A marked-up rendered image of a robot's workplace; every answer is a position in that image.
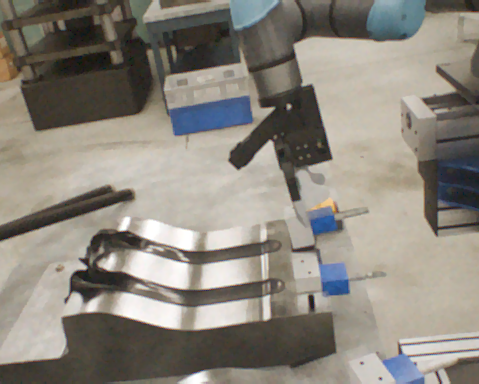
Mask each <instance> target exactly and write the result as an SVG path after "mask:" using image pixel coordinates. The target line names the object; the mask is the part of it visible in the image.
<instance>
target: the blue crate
mask: <svg viewBox="0 0 479 384"><path fill-rule="evenodd" d="M168 110H169V116H170V120H171V123H172V127H173V135H174V136H182V135H187V134H191V133H200V132H204V131H209V130H213V129H222V128H226V127H231V126H236V125H244V124H249V123H251V122H253V116H252V111H251V101H250V95H243V96H238V97H234V98H229V99H221V100H216V101H212V102H207V103H199V104H194V105H190V106H180V107H177V108H172V109H168Z"/></svg>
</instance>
